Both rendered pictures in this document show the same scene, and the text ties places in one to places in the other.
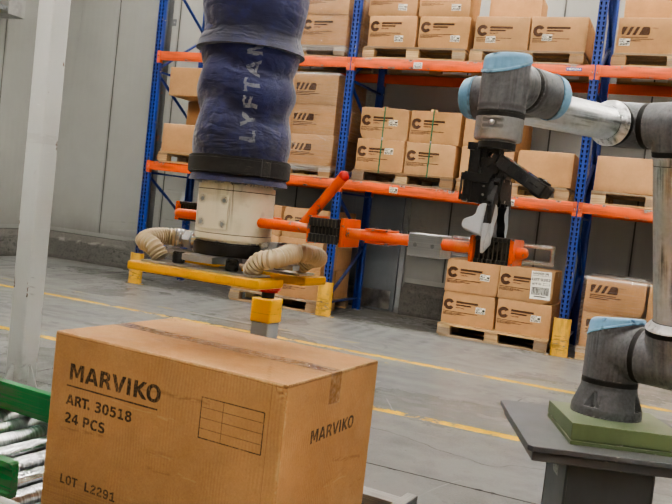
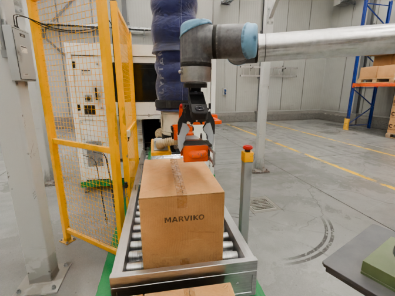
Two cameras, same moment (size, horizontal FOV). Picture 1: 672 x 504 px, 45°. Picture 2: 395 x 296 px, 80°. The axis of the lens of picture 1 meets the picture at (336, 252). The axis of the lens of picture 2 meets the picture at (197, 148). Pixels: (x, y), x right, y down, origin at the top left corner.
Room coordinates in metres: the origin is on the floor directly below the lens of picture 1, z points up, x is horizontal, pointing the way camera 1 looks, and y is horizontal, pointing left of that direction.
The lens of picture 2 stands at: (1.09, -0.87, 1.43)
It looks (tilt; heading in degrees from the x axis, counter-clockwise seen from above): 14 degrees down; 53
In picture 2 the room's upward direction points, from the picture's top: straight up
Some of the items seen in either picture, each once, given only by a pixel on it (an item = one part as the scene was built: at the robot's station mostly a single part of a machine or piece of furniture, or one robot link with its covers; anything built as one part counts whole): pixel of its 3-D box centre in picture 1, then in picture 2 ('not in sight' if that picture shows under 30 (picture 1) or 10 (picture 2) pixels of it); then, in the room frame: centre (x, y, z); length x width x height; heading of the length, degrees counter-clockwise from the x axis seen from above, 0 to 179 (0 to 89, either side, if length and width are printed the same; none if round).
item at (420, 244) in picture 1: (429, 245); (188, 143); (1.58, -0.18, 1.23); 0.07 x 0.07 x 0.04; 63
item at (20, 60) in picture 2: not in sight; (21, 55); (1.17, 1.00, 1.62); 0.20 x 0.05 x 0.30; 62
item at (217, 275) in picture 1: (204, 266); (160, 143); (1.71, 0.27, 1.13); 0.34 x 0.10 x 0.05; 63
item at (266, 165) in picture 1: (240, 168); (176, 103); (1.80, 0.23, 1.35); 0.23 x 0.23 x 0.04
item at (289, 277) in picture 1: (253, 265); not in sight; (1.88, 0.19, 1.13); 0.34 x 0.10 x 0.05; 63
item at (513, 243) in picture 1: (496, 250); (193, 150); (1.51, -0.30, 1.24); 0.08 x 0.07 x 0.05; 63
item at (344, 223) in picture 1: (333, 231); (181, 131); (1.68, 0.01, 1.24); 0.10 x 0.08 x 0.06; 153
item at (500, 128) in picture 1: (498, 131); (194, 76); (1.53, -0.28, 1.46); 0.10 x 0.09 x 0.05; 152
